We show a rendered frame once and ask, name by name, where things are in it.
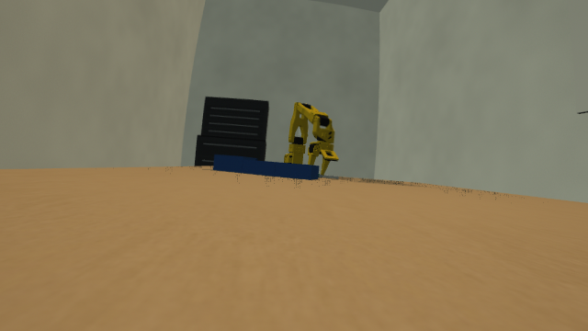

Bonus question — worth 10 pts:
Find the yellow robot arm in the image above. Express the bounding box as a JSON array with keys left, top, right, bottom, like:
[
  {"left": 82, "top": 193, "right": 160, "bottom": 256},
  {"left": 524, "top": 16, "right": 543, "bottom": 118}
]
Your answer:
[{"left": 285, "top": 102, "right": 334, "bottom": 164}]

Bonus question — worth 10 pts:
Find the blue bin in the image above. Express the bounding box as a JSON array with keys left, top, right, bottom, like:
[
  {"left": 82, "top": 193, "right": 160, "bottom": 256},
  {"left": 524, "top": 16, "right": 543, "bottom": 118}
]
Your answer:
[{"left": 213, "top": 154, "right": 319, "bottom": 180}]

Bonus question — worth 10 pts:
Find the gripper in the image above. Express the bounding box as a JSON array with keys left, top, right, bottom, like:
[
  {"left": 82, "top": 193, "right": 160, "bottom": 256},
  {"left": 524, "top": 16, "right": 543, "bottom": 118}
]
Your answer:
[{"left": 308, "top": 141, "right": 339, "bottom": 175}]

